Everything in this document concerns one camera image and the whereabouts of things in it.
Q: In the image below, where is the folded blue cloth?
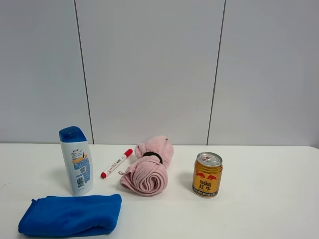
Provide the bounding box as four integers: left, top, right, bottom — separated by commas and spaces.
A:
18, 194, 122, 237

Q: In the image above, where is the red white marker pen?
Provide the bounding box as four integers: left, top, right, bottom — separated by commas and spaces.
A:
100, 149, 133, 179

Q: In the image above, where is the rolled pink towel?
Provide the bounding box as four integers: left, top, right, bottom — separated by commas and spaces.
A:
120, 135, 174, 197

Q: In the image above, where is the white blue shampoo bottle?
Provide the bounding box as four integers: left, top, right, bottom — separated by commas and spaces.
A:
59, 126, 93, 196

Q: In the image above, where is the gold Red Bull can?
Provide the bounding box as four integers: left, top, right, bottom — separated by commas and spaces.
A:
192, 152, 223, 198

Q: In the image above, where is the black hair tie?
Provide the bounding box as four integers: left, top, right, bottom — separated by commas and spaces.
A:
142, 151, 163, 165

